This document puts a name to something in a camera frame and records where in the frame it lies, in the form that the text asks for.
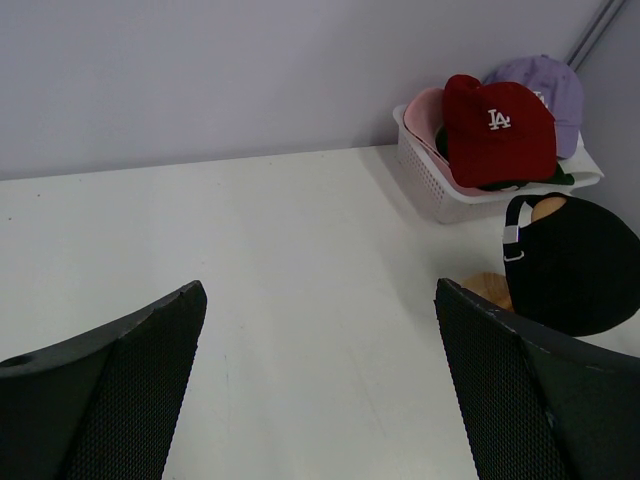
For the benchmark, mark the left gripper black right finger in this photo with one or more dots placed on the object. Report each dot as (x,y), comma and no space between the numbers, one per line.
(536,403)

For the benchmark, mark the white baseball cap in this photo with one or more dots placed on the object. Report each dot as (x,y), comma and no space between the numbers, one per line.
(581,163)

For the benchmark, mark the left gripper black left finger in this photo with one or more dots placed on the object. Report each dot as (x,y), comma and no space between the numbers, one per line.
(103,404)

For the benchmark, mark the lavender LA baseball cap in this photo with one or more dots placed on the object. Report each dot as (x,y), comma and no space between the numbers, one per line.
(557,85)

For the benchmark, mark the wooden hat stand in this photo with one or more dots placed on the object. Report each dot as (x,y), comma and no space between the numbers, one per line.
(493,286)

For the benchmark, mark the red LA baseball cap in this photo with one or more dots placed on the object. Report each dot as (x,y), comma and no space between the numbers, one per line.
(497,133)

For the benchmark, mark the white perforated plastic basket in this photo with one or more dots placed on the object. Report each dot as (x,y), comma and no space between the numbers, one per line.
(434,195)

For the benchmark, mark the pink baseball cap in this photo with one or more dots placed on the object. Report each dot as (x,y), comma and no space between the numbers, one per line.
(423,119)

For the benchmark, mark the black baseball cap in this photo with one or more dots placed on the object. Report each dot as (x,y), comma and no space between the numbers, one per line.
(570,264)

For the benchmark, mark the right aluminium frame post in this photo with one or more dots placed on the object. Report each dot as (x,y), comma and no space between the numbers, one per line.
(603,19)

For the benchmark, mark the dark green NY baseball cap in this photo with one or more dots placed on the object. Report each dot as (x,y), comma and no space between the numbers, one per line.
(558,178)

